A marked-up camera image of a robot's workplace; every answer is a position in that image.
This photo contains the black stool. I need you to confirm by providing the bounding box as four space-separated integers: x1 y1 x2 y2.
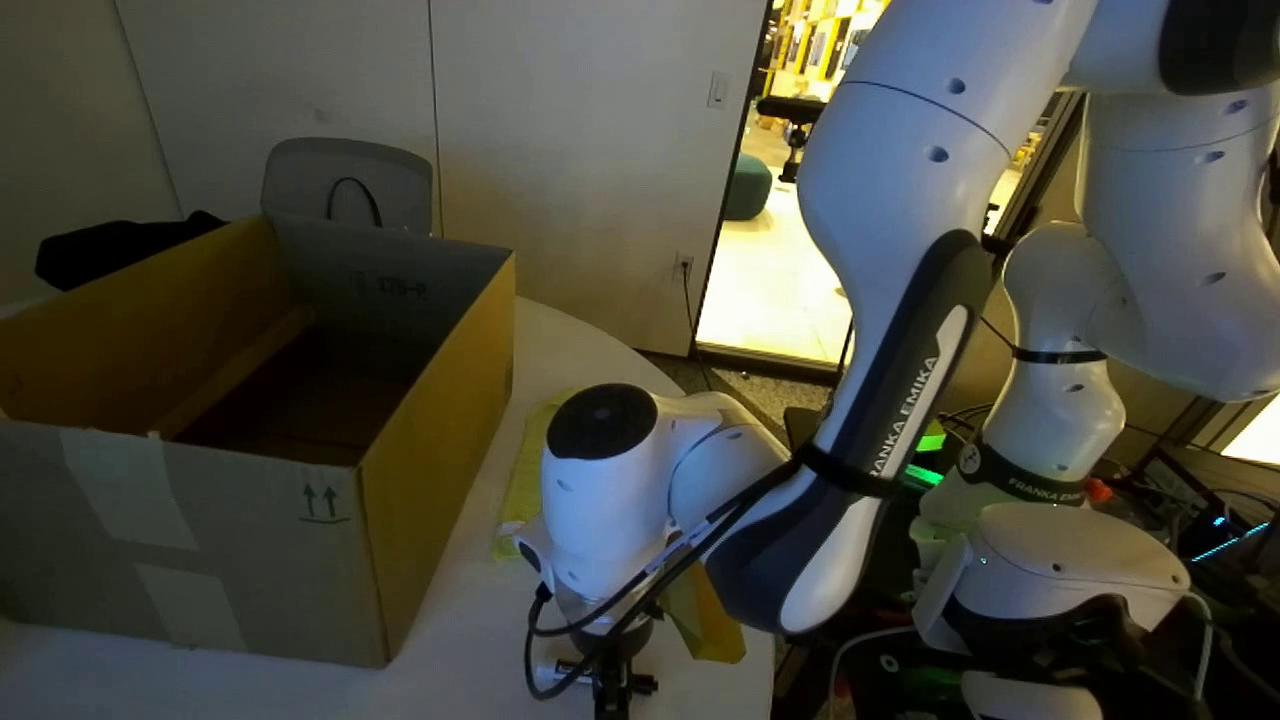
756 95 828 185

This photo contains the open cardboard box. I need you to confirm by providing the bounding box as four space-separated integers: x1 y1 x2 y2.
0 213 517 669

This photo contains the yellow towel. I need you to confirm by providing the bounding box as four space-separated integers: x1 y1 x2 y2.
492 390 747 665

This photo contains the white marker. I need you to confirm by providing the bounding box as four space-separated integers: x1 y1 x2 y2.
532 661 591 697

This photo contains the green pouf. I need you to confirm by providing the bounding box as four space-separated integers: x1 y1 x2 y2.
722 153 774 222

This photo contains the black cable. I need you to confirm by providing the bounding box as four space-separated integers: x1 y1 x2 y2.
682 264 719 393

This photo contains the black bag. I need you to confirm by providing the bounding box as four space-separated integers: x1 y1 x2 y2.
35 210 229 292

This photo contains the yellow shelf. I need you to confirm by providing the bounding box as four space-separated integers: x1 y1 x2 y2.
765 0 891 103

